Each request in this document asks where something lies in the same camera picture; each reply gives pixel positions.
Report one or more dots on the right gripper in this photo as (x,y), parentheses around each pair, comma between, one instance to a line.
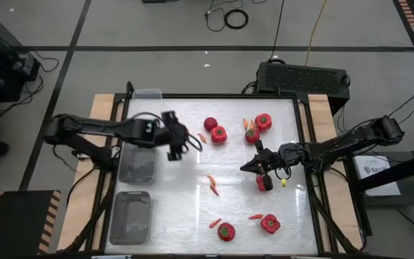
(282,158)

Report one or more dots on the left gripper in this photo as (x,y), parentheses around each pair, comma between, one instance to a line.
(162,136)

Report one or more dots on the small red chili pepper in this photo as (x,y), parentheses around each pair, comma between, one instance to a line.
(214,190)
(256,216)
(215,223)

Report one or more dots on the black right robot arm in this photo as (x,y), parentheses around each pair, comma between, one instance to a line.
(354,140)

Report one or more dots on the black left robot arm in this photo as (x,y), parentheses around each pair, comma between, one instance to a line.
(128,129)

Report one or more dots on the clear plastic container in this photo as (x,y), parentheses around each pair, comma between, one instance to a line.
(147,94)

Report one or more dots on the wooden table board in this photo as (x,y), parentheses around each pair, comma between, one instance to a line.
(320,115)
(99,108)

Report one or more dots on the black perforated computer case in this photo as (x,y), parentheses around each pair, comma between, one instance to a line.
(300,77)

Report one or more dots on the white labelled box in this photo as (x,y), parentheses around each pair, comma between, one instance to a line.
(379,180)

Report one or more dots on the black metal stand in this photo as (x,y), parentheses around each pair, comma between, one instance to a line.
(401,171)

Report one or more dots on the flat black floor device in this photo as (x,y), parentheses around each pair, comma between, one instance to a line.
(155,1)

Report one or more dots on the black table frame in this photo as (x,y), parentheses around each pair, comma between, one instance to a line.
(228,96)

